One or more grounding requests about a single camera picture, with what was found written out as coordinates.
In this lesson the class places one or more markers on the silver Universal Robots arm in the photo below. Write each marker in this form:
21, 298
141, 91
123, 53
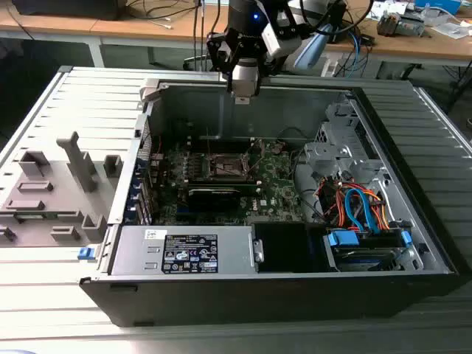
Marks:
311, 48

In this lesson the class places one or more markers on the CPU socket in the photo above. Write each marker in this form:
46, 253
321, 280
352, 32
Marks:
228, 166

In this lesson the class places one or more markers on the silver metal drive cage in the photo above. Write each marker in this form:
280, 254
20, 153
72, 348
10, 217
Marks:
328, 155

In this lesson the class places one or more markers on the open black PC case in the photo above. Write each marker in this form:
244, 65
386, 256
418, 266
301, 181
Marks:
258, 300

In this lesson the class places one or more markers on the blue case latch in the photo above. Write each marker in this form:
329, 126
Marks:
85, 253

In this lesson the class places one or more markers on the hard disk in blue carrier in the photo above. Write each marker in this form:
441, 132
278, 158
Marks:
341, 241

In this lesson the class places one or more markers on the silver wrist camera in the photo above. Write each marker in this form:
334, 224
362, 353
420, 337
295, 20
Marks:
274, 42

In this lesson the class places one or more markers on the round coin battery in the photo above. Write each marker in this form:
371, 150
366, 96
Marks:
278, 148

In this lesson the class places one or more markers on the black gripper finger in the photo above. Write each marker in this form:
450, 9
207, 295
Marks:
262, 68
219, 48

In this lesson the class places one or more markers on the white paper sheet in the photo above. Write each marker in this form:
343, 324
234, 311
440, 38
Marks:
383, 9

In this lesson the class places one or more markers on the small heatsink cooler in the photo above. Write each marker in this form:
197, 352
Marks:
387, 24

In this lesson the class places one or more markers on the green RAM stick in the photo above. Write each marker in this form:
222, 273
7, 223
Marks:
247, 188
33, 216

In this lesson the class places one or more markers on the silver CPU chip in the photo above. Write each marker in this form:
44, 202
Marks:
244, 87

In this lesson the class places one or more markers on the clear plastic bag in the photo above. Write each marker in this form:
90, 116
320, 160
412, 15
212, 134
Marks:
450, 29

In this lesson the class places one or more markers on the grey metal device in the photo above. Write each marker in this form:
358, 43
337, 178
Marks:
411, 26

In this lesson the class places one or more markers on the white power strip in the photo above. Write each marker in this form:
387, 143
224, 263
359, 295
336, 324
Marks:
329, 68

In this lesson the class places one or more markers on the blue cardboard box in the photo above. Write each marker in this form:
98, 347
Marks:
439, 5

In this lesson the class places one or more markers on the black upright box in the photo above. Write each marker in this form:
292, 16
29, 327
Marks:
335, 33

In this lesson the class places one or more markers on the black equipment box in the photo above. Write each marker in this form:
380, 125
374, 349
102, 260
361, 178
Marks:
66, 9

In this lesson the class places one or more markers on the green motherboard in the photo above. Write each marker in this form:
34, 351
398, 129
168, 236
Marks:
274, 184

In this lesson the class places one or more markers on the grey parts rack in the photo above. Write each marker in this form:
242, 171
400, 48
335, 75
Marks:
62, 201

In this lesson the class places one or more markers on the grey power supply unit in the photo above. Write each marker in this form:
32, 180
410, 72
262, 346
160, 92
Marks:
136, 254

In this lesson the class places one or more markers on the wooden desk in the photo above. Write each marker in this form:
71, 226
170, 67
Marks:
55, 26

